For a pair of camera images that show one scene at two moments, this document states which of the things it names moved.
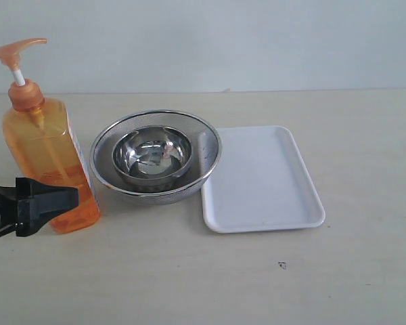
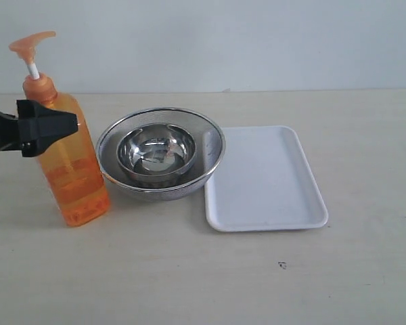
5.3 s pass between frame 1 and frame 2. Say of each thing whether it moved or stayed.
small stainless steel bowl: stayed
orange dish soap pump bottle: moved
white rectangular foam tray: stayed
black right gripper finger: moved
